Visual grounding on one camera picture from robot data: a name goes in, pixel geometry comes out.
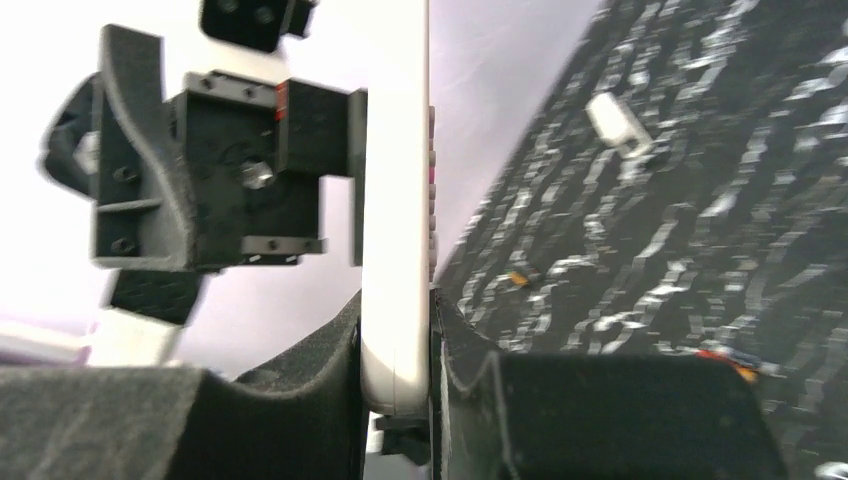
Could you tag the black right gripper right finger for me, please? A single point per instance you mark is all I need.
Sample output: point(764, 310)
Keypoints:
point(502, 415)

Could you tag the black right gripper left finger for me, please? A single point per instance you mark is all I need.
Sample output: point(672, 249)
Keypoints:
point(298, 416)

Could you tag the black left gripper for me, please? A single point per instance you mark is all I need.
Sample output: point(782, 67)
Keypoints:
point(234, 179)

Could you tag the red and white remote control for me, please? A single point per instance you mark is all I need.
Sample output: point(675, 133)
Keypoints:
point(395, 272)

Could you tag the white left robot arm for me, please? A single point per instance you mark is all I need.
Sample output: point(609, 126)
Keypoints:
point(146, 309)

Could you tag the black orange AAA battery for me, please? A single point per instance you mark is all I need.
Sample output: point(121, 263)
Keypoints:
point(524, 278)

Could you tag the red AAA battery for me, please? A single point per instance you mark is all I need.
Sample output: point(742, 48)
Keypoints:
point(748, 366)

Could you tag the small white plastic object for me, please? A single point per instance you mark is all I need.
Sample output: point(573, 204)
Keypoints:
point(617, 126)

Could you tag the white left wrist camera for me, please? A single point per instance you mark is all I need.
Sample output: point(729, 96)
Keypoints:
point(255, 24)

